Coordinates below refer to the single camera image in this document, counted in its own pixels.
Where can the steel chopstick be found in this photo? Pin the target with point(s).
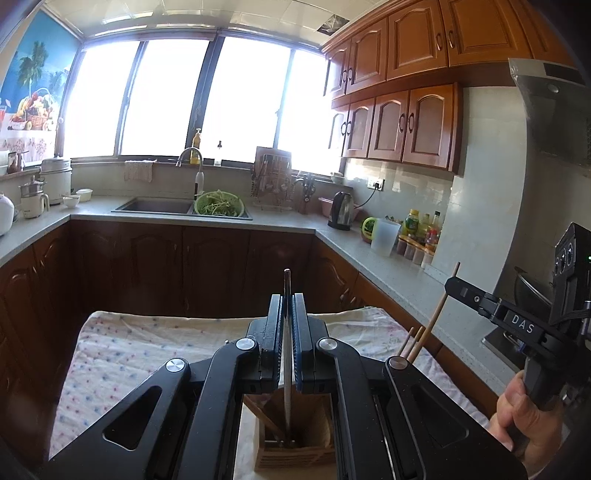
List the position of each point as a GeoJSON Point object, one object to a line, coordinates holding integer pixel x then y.
{"type": "Point", "coordinates": [288, 415]}

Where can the white hanging towel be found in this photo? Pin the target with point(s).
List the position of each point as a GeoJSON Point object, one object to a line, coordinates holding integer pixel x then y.
{"type": "Point", "coordinates": [138, 170]}

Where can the gas stove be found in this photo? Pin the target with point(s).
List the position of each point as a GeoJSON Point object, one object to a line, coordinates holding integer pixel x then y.
{"type": "Point", "coordinates": [503, 346]}

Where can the green colander with vegetables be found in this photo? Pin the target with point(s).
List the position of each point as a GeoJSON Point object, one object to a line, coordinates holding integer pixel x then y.
{"type": "Point", "coordinates": [219, 205]}

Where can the person's right hand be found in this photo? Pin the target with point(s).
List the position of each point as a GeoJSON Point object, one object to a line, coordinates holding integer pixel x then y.
{"type": "Point", "coordinates": [535, 429]}

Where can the wooden utensil holder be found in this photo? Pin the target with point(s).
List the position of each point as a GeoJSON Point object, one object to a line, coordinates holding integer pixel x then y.
{"type": "Point", "coordinates": [295, 454]}

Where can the white rice cooker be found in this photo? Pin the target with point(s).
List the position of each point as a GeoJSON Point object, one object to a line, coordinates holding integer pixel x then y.
{"type": "Point", "coordinates": [4, 214]}

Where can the wooden lower cabinets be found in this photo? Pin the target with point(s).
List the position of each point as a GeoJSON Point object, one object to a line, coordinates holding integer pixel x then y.
{"type": "Point", "coordinates": [152, 267]}

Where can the kitchen sink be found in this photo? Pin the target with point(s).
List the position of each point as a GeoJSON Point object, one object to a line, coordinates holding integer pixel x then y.
{"type": "Point", "coordinates": [157, 205]}

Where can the black kitchen scissors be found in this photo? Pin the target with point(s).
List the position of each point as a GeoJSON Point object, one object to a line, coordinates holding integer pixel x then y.
{"type": "Point", "coordinates": [307, 184]}

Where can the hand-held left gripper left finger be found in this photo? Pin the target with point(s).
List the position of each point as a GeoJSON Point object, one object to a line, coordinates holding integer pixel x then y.
{"type": "Point", "coordinates": [276, 355]}

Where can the long bamboo chopstick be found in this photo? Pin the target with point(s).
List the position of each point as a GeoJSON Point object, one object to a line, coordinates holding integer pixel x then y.
{"type": "Point", "coordinates": [406, 344]}
{"type": "Point", "coordinates": [434, 318]}
{"type": "Point", "coordinates": [416, 344]}

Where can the spice jar rack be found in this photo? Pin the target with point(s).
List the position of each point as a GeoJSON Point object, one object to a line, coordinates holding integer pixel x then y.
{"type": "Point", "coordinates": [413, 251]}

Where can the large white electric pot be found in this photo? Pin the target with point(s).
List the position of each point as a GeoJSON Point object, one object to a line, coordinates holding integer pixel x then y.
{"type": "Point", "coordinates": [55, 182]}

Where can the grey kitchen countertop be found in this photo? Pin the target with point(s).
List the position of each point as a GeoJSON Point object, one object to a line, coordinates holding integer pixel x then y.
{"type": "Point", "coordinates": [277, 221]}

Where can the white wall outlet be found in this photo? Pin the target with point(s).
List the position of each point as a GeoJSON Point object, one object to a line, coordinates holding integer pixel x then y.
{"type": "Point", "coordinates": [375, 183]}

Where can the black electric kettle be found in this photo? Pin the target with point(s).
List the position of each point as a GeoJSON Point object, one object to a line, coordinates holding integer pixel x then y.
{"type": "Point", "coordinates": [341, 212]}

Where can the white dotted tablecloth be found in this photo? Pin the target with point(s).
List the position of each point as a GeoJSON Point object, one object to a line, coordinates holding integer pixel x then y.
{"type": "Point", "coordinates": [129, 350]}

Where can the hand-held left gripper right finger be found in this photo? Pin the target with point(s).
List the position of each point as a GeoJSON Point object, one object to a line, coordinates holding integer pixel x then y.
{"type": "Point", "coordinates": [302, 355]}

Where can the red label sauce bottle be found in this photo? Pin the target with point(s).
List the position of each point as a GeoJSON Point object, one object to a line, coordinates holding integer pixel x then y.
{"type": "Point", "coordinates": [431, 237]}

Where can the beach and fruit wall poster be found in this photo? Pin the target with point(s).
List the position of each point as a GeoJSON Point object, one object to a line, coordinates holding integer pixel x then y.
{"type": "Point", "coordinates": [32, 92]}

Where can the dark brown chopstick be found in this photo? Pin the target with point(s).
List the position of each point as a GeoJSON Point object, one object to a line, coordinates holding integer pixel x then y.
{"type": "Point", "coordinates": [261, 413]}

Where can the white plastic cup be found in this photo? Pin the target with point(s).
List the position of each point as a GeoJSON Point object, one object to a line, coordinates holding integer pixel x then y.
{"type": "Point", "coordinates": [385, 237]}

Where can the steel range hood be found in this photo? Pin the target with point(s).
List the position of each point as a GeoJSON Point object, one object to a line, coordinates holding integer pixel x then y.
{"type": "Point", "coordinates": [554, 152]}

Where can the yellow soap bottle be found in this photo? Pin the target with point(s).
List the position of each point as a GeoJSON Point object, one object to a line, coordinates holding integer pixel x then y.
{"type": "Point", "coordinates": [197, 152]}

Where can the black wok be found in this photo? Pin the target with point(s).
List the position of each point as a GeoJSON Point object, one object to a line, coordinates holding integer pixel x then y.
{"type": "Point", "coordinates": [531, 288]}

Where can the green label sauce bottle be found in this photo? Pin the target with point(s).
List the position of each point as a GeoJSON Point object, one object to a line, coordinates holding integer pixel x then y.
{"type": "Point", "coordinates": [424, 228]}

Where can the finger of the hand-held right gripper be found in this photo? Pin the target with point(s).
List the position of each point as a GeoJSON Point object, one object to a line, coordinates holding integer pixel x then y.
{"type": "Point", "coordinates": [466, 291]}

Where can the wooden upper cabinets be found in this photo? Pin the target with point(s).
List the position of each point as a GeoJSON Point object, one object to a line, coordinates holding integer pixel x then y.
{"type": "Point", "coordinates": [415, 83]}

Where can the yellow cap sauce bottle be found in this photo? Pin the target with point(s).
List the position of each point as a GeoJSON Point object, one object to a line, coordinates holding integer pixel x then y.
{"type": "Point", "coordinates": [411, 224]}

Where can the wooden cabinets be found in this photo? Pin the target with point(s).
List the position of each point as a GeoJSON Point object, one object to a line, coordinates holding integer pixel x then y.
{"type": "Point", "coordinates": [415, 83]}
{"type": "Point", "coordinates": [152, 267]}

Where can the white bowl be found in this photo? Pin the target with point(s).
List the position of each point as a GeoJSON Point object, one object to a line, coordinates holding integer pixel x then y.
{"type": "Point", "coordinates": [84, 194]}
{"type": "Point", "coordinates": [70, 200]}

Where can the kitchen window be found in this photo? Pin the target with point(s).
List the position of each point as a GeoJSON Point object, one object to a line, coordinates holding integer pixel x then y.
{"type": "Point", "coordinates": [171, 97]}

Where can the chrome sink faucet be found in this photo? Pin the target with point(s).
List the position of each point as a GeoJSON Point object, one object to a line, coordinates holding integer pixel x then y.
{"type": "Point", "coordinates": [199, 177]}

